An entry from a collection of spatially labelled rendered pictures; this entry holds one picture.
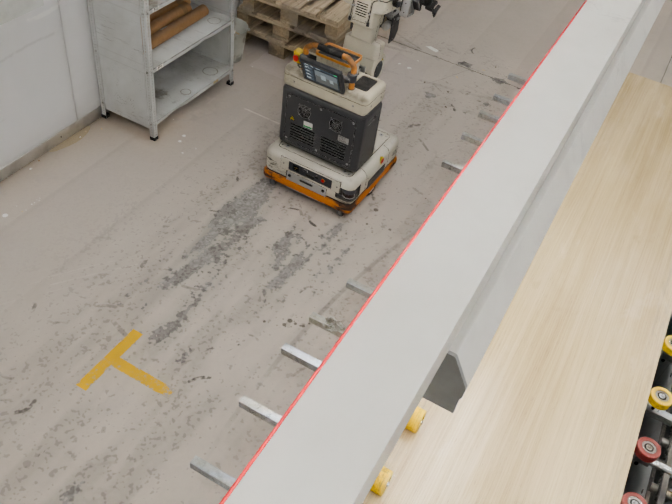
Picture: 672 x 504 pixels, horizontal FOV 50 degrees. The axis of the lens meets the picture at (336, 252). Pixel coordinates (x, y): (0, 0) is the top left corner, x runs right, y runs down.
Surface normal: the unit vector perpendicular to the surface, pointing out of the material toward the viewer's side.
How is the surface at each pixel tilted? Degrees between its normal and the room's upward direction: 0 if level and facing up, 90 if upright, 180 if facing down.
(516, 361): 0
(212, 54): 90
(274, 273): 0
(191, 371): 0
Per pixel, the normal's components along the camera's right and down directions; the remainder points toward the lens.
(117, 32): -0.48, 0.58
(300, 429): 0.11, -0.70
